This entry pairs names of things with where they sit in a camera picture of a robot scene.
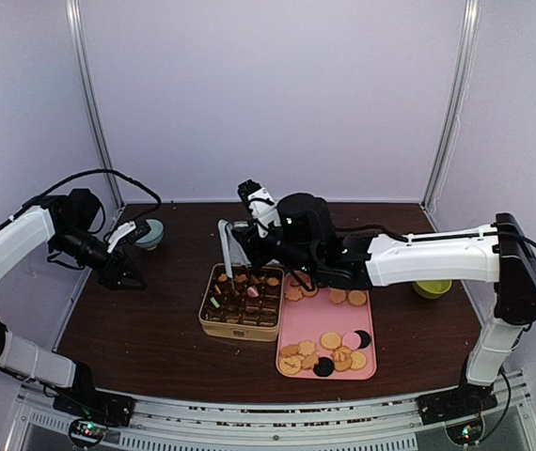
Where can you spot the black sandwich cookie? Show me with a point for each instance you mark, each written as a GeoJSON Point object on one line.
{"type": "Point", "coordinates": [365, 339]}
{"type": "Point", "coordinates": [324, 367]}

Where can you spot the black sandwich cookie bottom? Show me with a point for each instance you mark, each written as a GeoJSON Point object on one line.
{"type": "Point", "coordinates": [324, 367]}

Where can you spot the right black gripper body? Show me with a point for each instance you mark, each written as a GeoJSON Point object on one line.
{"type": "Point", "coordinates": [289, 253]}

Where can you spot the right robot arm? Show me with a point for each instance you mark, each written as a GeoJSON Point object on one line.
{"type": "Point", "coordinates": [298, 233]}

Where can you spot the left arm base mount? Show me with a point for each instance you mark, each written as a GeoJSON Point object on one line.
{"type": "Point", "coordinates": [104, 408]}

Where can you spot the swirl butter cookie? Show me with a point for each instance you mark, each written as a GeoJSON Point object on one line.
{"type": "Point", "coordinates": [341, 354]}

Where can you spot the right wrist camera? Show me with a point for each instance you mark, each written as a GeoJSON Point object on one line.
{"type": "Point", "coordinates": [261, 206]}

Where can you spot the silver tin lid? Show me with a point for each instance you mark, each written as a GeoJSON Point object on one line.
{"type": "Point", "coordinates": [237, 255]}

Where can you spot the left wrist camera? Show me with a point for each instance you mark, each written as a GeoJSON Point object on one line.
{"type": "Point", "coordinates": [128, 232]}

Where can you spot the gold cookie tin box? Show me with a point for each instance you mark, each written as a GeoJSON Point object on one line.
{"type": "Point", "coordinates": [240, 316]}

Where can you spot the light blue ceramic bowl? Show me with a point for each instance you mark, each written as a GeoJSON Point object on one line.
{"type": "Point", "coordinates": [153, 238]}

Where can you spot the metal tongs white handle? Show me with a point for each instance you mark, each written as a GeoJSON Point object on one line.
{"type": "Point", "coordinates": [225, 251]}

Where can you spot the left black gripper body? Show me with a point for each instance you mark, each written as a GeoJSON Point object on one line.
{"type": "Point", "coordinates": [105, 276]}

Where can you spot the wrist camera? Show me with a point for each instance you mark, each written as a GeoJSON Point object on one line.
{"type": "Point", "coordinates": [261, 206]}
{"type": "Point", "coordinates": [128, 232]}

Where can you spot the green plastic bowl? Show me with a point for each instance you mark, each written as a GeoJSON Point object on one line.
{"type": "Point", "coordinates": [432, 290]}

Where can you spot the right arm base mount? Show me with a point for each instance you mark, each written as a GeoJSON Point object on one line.
{"type": "Point", "coordinates": [451, 405]}

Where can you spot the pink plastic tray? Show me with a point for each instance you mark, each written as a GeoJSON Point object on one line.
{"type": "Point", "coordinates": [312, 324]}

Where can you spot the clock face round cookie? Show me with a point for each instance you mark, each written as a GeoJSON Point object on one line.
{"type": "Point", "coordinates": [289, 365]}

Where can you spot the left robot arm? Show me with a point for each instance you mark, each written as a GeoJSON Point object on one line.
{"type": "Point", "coordinates": [43, 230]}

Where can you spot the pink round cookie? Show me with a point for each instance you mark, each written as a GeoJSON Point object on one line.
{"type": "Point", "coordinates": [352, 340]}
{"type": "Point", "coordinates": [253, 292]}

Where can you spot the right aluminium frame post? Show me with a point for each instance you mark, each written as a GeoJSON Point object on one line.
{"type": "Point", "coordinates": [451, 123]}

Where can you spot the black sandwich cookie right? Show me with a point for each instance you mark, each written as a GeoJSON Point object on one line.
{"type": "Point", "coordinates": [365, 339]}

